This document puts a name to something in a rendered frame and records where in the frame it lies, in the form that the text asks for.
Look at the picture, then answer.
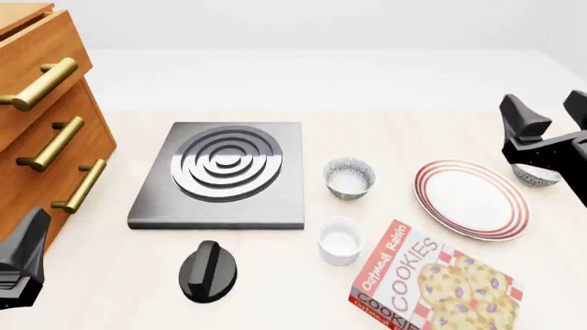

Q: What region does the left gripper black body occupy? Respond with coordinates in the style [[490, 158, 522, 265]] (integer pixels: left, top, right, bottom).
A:
[[0, 261, 45, 310]]

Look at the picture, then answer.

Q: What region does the wooden drawer with short handle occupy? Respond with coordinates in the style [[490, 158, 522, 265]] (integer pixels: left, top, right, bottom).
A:
[[0, 132, 117, 254], [0, 77, 107, 207]]

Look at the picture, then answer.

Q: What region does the small white ramekin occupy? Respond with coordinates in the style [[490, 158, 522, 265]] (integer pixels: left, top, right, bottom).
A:
[[316, 216, 367, 267]]

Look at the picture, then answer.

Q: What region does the round black stove knob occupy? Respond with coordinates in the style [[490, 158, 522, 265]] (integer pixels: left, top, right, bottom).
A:
[[178, 239, 238, 304]]

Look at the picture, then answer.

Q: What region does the wooden cabinet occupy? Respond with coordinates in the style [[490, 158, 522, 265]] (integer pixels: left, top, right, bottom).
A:
[[0, 2, 117, 254]]

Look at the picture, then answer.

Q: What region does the short brass drawer handle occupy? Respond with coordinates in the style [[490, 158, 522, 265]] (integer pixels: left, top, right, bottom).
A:
[[16, 115, 86, 173], [50, 158, 108, 215]]

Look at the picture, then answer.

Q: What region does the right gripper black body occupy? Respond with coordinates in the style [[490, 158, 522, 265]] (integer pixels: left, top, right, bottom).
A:
[[501, 129, 587, 209]]

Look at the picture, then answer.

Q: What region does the wooden drawer with long handle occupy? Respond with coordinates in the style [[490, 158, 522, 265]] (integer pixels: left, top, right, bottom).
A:
[[0, 9, 94, 153]]

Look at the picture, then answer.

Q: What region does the flat black stove plate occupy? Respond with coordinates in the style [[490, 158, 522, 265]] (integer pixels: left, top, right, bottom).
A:
[[127, 121, 306, 231]]

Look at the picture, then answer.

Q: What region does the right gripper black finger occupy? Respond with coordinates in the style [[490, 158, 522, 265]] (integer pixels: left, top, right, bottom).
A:
[[562, 89, 587, 131], [499, 93, 553, 146]]

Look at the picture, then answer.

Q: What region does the oatmeal raisin cookies box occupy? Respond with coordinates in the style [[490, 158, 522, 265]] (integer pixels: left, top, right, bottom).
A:
[[348, 218, 526, 330]]

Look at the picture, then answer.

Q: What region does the white plate with red rings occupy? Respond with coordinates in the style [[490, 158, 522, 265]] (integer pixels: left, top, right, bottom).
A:
[[413, 159, 531, 242]]

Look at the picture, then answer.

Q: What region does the black-white patterned bowl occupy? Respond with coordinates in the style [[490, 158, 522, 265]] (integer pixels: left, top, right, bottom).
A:
[[510, 162, 563, 188], [323, 157, 377, 201]]

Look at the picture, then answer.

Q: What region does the long brass drawer handle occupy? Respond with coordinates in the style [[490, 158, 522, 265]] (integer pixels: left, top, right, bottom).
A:
[[0, 57, 79, 113]]

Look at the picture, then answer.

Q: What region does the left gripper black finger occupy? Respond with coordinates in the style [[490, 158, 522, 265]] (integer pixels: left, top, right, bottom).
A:
[[0, 206, 52, 284]]

